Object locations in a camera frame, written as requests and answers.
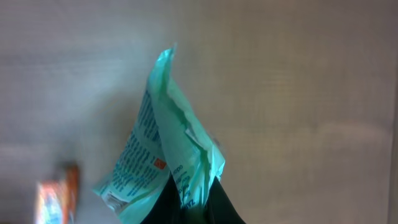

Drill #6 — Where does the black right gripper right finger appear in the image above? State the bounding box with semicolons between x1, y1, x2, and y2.
204;178;245;224

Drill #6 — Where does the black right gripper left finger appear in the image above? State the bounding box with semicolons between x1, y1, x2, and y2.
141;175;182;224

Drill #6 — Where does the teal tissue packet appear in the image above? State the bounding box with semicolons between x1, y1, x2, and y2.
96;48;225;223

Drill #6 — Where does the orange snack packet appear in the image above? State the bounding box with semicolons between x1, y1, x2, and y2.
34;163;80;224

